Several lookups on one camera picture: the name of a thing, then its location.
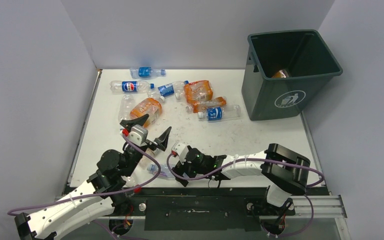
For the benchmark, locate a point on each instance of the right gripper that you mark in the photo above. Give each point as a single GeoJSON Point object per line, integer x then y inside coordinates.
{"type": "Point", "coordinates": [180, 169]}

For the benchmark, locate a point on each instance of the orange juice bottle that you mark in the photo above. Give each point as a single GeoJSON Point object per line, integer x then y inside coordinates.
{"type": "Point", "coordinates": [282, 73]}

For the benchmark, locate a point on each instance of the flat orange label bottle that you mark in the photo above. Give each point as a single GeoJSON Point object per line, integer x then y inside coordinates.
{"type": "Point", "coordinates": [201, 106]}

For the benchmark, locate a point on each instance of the white knob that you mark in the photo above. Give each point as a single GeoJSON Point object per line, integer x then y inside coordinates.
{"type": "Point", "coordinates": [142, 207]}

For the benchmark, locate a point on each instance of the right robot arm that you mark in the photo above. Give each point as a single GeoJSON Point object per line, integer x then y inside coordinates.
{"type": "Point", "coordinates": [286, 169]}

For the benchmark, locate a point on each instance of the red emergency button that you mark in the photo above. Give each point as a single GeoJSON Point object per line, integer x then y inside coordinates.
{"type": "Point", "coordinates": [137, 190]}

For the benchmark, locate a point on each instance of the orange label crushed bottle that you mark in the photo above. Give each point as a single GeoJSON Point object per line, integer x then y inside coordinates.
{"type": "Point", "coordinates": [149, 106]}

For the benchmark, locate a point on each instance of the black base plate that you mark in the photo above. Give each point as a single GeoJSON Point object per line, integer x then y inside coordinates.
{"type": "Point", "coordinates": [200, 213]}

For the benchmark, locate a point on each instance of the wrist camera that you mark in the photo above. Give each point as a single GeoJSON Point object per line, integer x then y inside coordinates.
{"type": "Point", "coordinates": [180, 150]}
{"type": "Point", "coordinates": [137, 135]}

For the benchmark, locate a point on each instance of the large orange label bottle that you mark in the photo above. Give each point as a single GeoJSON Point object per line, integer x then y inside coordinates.
{"type": "Point", "coordinates": [197, 91]}

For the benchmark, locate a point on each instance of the clear unlabelled bottle blue cap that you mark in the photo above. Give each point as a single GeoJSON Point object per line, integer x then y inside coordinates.
{"type": "Point", "coordinates": [127, 104]}

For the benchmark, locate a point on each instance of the dark green trash bin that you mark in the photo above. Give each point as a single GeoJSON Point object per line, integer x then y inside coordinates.
{"type": "Point", "coordinates": [307, 58]}

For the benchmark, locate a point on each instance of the pepsi bottle blue cap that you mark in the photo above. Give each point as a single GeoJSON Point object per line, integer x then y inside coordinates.
{"type": "Point", "coordinates": [131, 86]}

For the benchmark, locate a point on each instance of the clear bottle blue label right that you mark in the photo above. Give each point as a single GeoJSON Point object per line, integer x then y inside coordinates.
{"type": "Point", "coordinates": [220, 113]}

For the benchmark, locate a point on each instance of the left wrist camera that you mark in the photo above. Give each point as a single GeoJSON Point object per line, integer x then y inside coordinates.
{"type": "Point", "coordinates": [137, 135]}

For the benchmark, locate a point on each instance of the aluminium rail frame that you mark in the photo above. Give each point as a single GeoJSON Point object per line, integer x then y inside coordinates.
{"type": "Point", "coordinates": [311, 207]}

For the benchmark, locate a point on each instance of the clear bottle blue label tilted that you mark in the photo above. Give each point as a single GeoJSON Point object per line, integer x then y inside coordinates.
{"type": "Point", "coordinates": [171, 89]}

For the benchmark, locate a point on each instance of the crushed clear water bottle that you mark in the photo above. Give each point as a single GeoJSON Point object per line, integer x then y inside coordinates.
{"type": "Point", "coordinates": [163, 172]}

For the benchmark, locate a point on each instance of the clear bottle white cap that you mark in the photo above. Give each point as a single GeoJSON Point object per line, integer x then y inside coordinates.
{"type": "Point", "coordinates": [145, 161]}

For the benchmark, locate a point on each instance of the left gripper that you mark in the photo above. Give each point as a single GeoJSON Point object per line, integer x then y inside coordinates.
{"type": "Point", "coordinates": [161, 141]}

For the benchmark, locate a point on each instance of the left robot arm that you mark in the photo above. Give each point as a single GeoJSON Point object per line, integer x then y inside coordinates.
{"type": "Point", "coordinates": [105, 191]}

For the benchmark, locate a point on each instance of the clear bottle blue label far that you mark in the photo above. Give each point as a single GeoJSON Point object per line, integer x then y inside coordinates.
{"type": "Point", "coordinates": [146, 72]}

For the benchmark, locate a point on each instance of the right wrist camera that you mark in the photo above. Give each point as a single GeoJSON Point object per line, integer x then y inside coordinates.
{"type": "Point", "coordinates": [180, 150]}

